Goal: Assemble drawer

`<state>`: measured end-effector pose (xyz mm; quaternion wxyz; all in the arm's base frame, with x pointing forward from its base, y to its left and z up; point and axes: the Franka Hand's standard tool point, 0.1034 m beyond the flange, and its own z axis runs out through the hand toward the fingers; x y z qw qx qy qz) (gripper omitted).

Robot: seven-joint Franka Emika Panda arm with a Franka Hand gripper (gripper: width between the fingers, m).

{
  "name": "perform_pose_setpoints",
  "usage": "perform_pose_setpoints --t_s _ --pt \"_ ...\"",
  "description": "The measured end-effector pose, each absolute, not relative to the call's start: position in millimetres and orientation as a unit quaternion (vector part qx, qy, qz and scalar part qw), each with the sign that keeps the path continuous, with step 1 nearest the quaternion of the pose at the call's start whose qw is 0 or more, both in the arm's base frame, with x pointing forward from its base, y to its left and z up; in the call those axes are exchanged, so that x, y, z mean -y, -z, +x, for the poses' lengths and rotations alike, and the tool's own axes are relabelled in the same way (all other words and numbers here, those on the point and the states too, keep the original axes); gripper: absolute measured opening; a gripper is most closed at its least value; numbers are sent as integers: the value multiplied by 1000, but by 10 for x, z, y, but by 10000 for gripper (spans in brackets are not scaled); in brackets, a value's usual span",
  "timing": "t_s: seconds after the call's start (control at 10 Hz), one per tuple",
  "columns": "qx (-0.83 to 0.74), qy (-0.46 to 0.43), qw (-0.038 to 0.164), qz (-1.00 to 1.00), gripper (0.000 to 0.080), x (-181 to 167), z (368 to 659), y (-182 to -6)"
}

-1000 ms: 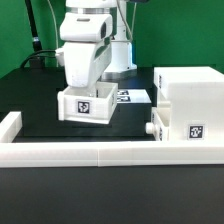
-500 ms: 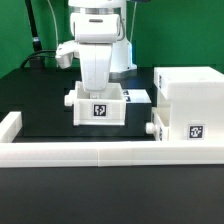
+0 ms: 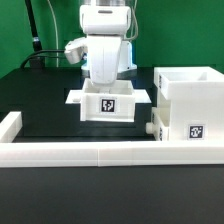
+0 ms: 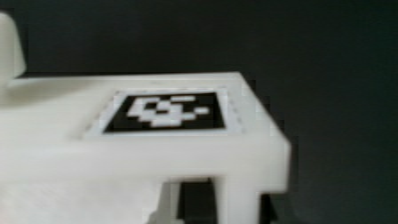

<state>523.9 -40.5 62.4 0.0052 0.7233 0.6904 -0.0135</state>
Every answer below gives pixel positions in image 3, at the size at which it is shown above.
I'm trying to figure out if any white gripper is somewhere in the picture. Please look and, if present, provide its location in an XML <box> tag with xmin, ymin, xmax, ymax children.
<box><xmin>87</xmin><ymin>35</ymin><xmax>122</xmax><ymax>85</ymax></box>

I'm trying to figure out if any white drawer tray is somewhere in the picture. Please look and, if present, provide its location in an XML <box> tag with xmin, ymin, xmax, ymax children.
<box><xmin>80</xmin><ymin>78</ymin><xmax>135</xmax><ymax>122</ymax></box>
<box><xmin>146</xmin><ymin>107</ymin><xmax>169</xmax><ymax>141</ymax></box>

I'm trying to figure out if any white drawer cabinet box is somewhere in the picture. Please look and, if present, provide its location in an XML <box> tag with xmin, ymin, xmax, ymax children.
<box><xmin>154</xmin><ymin>67</ymin><xmax>224</xmax><ymax>141</ymax></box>

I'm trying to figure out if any white front drawer tray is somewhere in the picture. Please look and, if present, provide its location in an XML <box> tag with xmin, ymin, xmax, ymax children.
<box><xmin>146</xmin><ymin>107</ymin><xmax>169</xmax><ymax>141</ymax></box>

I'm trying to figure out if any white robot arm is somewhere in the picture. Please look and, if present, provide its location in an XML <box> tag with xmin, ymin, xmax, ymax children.
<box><xmin>79</xmin><ymin>2</ymin><xmax>136</xmax><ymax>86</ymax></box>

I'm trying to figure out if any fiducial marker sheet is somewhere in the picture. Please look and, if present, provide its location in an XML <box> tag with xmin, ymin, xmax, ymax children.
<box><xmin>65</xmin><ymin>88</ymin><xmax>152</xmax><ymax>105</ymax></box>

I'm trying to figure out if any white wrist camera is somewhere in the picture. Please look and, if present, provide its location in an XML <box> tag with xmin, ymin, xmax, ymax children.
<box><xmin>64</xmin><ymin>37</ymin><xmax>88</xmax><ymax>64</ymax></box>

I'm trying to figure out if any white cable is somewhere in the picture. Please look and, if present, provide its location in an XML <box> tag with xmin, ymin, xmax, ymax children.
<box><xmin>46</xmin><ymin>0</ymin><xmax>60</xmax><ymax>68</ymax></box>

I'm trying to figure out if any black cable with connector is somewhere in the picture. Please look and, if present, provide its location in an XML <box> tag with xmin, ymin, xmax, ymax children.
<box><xmin>19</xmin><ymin>49</ymin><xmax>68</xmax><ymax>69</ymax></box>

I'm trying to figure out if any white u-shaped boundary frame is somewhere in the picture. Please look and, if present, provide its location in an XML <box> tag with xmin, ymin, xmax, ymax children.
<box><xmin>0</xmin><ymin>112</ymin><xmax>224</xmax><ymax>168</ymax></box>

